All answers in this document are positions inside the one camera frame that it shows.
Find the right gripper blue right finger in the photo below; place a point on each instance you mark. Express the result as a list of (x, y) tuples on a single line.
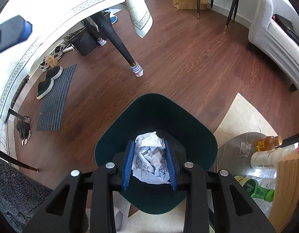
[(170, 166)]

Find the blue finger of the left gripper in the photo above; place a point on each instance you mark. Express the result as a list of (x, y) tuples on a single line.
[(26, 31)]

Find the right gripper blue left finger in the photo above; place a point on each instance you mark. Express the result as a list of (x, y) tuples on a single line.
[(127, 168)]

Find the white paper ball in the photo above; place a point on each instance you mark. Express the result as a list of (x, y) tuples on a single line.
[(149, 163)]

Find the dark green trash bin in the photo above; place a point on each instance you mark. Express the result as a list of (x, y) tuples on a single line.
[(153, 122)]

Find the white patterned tablecloth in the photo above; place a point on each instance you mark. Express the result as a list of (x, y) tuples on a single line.
[(50, 20)]

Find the white slipper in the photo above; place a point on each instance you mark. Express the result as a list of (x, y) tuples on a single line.
[(121, 211)]

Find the dark green slipper far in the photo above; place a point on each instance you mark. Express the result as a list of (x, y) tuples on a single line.
[(54, 73)]

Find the dark green slipper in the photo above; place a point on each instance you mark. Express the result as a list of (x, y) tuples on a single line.
[(44, 88), (54, 73)]

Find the dark green slipper near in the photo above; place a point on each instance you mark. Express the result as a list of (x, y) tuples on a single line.
[(44, 88)]

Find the black storage box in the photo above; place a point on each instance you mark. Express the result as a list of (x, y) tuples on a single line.
[(83, 42)]

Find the small low round table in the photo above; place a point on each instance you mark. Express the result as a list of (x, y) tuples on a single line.
[(228, 157)]

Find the green glass bottle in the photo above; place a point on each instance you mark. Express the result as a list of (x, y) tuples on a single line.
[(254, 189)]

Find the cream rug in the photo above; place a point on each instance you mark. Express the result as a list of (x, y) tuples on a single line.
[(241, 117)]

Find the grey striped door mat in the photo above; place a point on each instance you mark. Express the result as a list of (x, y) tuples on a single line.
[(53, 104)]

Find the white plastic bottle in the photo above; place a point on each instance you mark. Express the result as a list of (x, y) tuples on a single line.
[(268, 159)]

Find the amber drink bottle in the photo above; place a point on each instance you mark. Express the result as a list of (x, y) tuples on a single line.
[(269, 143)]

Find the flat cardboard box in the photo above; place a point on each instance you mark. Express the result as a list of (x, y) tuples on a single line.
[(189, 4)]

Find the grey armchair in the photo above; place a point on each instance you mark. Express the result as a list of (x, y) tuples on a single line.
[(270, 38)]

